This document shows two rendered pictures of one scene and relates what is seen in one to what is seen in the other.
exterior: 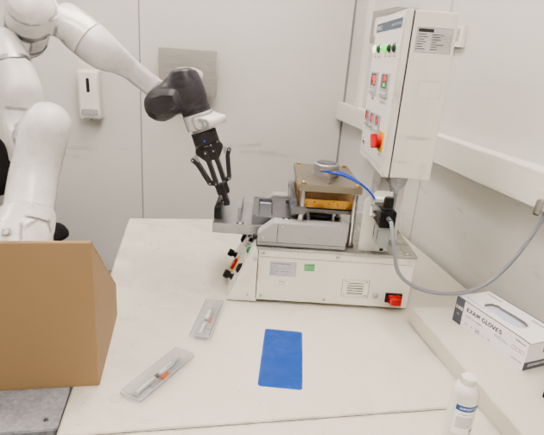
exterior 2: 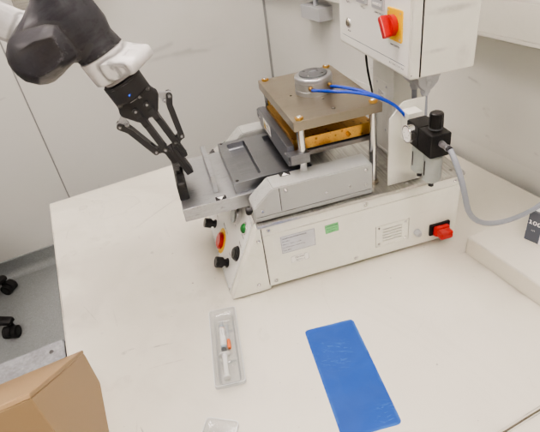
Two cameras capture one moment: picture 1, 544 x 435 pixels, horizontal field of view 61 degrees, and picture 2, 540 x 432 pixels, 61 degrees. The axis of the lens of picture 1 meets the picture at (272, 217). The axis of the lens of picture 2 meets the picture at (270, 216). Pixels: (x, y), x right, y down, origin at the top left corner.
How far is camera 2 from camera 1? 0.49 m
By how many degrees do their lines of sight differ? 18
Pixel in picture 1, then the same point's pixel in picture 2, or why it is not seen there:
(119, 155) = not seen: outside the picture
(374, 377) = (476, 363)
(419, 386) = (534, 355)
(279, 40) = not seen: outside the picture
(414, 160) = (453, 43)
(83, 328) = not seen: outside the picture
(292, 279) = (312, 249)
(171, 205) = (89, 152)
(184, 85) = (64, 12)
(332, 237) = (353, 182)
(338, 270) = (368, 219)
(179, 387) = not seen: outside the picture
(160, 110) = (40, 67)
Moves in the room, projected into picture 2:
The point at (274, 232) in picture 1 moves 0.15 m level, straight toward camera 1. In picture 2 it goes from (275, 200) to (297, 245)
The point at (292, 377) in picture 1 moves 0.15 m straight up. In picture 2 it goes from (379, 405) to (380, 346)
